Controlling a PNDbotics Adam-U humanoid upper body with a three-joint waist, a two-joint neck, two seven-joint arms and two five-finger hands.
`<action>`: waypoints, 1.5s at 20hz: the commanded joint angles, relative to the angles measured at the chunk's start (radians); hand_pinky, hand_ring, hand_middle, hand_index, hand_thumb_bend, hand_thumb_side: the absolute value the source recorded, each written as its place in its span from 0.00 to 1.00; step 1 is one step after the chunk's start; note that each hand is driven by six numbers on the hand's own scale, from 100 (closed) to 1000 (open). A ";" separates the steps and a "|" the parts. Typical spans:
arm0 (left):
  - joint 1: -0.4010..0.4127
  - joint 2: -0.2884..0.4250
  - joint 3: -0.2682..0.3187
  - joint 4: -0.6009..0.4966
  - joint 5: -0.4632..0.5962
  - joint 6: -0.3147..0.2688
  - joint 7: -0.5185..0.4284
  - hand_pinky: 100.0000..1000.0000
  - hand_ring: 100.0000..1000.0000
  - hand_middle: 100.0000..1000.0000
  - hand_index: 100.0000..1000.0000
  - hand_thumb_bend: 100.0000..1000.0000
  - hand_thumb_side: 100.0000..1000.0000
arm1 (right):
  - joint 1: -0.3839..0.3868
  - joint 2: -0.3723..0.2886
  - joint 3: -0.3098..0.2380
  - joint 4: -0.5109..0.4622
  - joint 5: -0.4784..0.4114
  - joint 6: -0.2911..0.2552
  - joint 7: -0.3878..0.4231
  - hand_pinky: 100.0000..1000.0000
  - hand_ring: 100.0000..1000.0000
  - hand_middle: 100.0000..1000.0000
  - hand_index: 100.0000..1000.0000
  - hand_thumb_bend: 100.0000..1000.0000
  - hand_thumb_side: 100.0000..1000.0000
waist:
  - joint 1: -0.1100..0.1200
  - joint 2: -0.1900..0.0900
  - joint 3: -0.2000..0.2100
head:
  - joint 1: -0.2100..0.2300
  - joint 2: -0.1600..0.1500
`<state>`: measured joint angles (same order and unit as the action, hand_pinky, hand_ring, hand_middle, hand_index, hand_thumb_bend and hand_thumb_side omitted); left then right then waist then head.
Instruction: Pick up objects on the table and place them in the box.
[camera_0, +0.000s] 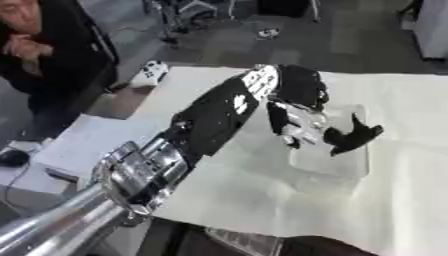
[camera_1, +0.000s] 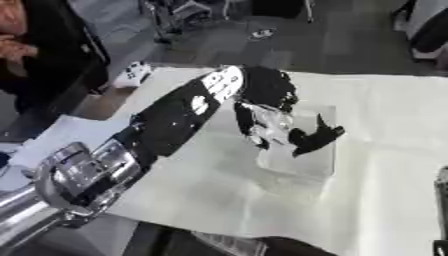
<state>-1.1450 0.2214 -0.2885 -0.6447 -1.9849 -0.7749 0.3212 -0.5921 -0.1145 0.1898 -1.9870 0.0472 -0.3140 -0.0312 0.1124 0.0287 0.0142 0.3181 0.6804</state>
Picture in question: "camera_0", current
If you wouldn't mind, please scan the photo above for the black office chair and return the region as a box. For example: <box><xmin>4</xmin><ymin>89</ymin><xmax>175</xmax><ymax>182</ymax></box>
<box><xmin>140</xmin><ymin>0</ymin><xmax>221</xmax><ymax>45</ymax></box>

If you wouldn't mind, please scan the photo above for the black computer mouse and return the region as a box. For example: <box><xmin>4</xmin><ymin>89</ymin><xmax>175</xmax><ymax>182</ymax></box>
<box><xmin>0</xmin><ymin>148</ymin><xmax>32</xmax><ymax>168</ymax></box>

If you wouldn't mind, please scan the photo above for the person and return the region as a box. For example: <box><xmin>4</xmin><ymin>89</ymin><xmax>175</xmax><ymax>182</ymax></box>
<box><xmin>0</xmin><ymin>0</ymin><xmax>123</xmax><ymax>143</ymax></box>

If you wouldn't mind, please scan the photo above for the clear plastic container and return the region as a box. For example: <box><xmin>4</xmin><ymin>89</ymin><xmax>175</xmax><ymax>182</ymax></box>
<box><xmin>287</xmin><ymin>103</ymin><xmax>373</xmax><ymax>178</ymax></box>

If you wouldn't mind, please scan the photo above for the white game controller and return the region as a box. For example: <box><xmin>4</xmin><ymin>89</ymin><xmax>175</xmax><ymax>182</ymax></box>
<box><xmin>127</xmin><ymin>59</ymin><xmax>172</xmax><ymax>90</ymax></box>

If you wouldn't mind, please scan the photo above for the small black and white object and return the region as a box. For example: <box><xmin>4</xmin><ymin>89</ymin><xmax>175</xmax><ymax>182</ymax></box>
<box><xmin>255</xmin><ymin>27</ymin><xmax>282</xmax><ymax>40</ymax></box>

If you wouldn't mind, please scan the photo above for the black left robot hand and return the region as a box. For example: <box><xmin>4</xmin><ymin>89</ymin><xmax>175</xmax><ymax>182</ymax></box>
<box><xmin>266</xmin><ymin>64</ymin><xmax>387</xmax><ymax>158</ymax></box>

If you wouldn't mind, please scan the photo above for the white paper stack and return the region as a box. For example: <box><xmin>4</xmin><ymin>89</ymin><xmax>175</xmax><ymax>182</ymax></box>
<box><xmin>31</xmin><ymin>114</ymin><xmax>161</xmax><ymax>179</ymax></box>

